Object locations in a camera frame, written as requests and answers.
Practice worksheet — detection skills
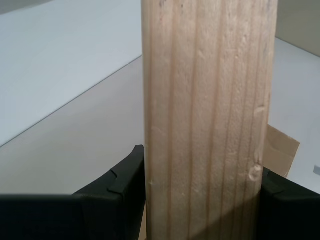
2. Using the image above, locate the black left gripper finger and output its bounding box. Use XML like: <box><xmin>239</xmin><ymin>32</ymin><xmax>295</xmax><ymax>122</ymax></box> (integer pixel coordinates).
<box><xmin>256</xmin><ymin>167</ymin><xmax>320</xmax><ymax>240</ymax></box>
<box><xmin>0</xmin><ymin>144</ymin><xmax>147</xmax><ymax>240</ymax></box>

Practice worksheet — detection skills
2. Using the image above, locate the light wooden block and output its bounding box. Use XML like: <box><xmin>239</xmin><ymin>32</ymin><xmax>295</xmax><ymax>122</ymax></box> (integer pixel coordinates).
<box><xmin>141</xmin><ymin>0</ymin><xmax>278</xmax><ymax>240</ymax></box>

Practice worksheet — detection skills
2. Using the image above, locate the open brown cardboard box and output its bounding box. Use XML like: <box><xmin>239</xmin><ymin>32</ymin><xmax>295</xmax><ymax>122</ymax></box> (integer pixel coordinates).
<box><xmin>138</xmin><ymin>124</ymin><xmax>301</xmax><ymax>240</ymax></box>

